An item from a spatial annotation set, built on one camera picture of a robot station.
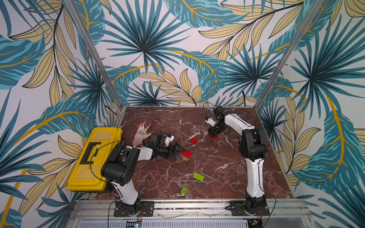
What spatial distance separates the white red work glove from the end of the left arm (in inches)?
8.3

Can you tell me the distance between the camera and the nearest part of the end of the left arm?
780 mm

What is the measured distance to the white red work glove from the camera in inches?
39.1
